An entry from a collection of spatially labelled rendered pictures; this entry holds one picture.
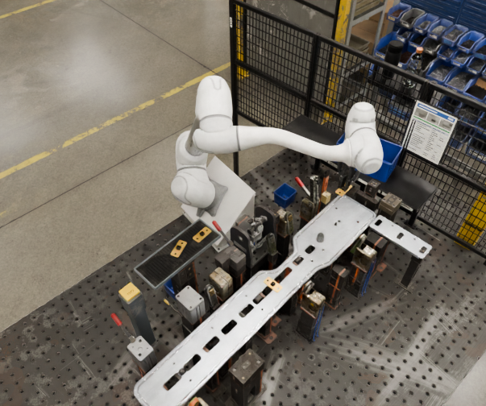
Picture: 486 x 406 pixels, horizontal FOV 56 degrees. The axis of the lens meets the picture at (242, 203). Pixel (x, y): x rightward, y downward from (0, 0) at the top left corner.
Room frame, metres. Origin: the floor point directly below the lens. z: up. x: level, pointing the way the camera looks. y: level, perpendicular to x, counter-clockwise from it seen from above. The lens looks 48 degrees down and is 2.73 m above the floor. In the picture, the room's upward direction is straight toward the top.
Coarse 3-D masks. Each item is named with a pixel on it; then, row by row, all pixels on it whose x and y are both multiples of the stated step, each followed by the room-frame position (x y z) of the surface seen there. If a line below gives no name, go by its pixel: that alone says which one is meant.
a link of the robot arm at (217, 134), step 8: (208, 120) 1.42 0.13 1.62; (216, 120) 1.41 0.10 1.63; (224, 120) 1.42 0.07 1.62; (200, 128) 1.42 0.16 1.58; (208, 128) 1.39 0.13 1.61; (216, 128) 1.39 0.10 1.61; (224, 128) 1.39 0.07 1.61; (232, 128) 1.39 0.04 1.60; (200, 136) 1.37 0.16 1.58; (208, 136) 1.36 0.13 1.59; (216, 136) 1.36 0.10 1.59; (224, 136) 1.36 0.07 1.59; (232, 136) 1.36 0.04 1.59; (200, 144) 1.35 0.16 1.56; (208, 144) 1.34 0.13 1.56; (216, 144) 1.34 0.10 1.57; (224, 144) 1.34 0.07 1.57; (232, 144) 1.34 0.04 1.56; (208, 152) 1.35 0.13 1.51; (216, 152) 1.34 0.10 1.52; (224, 152) 1.34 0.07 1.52
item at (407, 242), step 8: (384, 224) 1.39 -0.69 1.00; (392, 224) 1.39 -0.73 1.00; (376, 232) 1.35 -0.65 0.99; (384, 232) 1.34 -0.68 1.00; (392, 232) 1.34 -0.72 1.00; (400, 232) 1.34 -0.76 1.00; (408, 232) 1.34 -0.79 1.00; (392, 240) 1.29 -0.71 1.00; (400, 240) 1.29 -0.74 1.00; (408, 240) 1.29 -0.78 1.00; (416, 240) 1.29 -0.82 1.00; (408, 248) 1.25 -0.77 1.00; (416, 248) 1.25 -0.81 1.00; (416, 256) 1.21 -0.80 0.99; (424, 256) 1.20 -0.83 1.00
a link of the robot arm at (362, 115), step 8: (360, 104) 1.41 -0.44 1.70; (368, 104) 1.41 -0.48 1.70; (352, 112) 1.38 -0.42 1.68; (360, 112) 1.36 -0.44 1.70; (368, 112) 1.36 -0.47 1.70; (352, 120) 1.37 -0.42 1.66; (360, 120) 1.35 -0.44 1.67; (368, 120) 1.35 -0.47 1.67; (352, 128) 1.34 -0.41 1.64; (360, 128) 1.32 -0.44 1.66
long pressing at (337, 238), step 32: (320, 224) 1.40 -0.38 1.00; (352, 224) 1.39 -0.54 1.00; (320, 256) 1.21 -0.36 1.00; (256, 288) 1.04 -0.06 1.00; (288, 288) 1.04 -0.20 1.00; (224, 320) 0.89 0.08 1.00; (256, 320) 0.89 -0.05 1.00; (192, 352) 0.75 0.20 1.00; (224, 352) 0.75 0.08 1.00; (160, 384) 0.63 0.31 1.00; (192, 384) 0.63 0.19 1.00
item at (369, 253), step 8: (368, 248) 1.22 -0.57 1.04; (360, 256) 1.20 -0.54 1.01; (368, 256) 1.17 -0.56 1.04; (352, 264) 1.22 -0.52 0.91; (360, 264) 1.19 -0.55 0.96; (368, 264) 1.17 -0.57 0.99; (352, 272) 1.21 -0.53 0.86; (360, 272) 1.19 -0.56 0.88; (368, 272) 1.17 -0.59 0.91; (352, 280) 1.20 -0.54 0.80; (360, 280) 1.18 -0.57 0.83; (344, 288) 1.21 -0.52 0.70; (352, 288) 1.19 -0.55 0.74; (360, 288) 1.17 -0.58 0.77; (360, 296) 1.17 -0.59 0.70
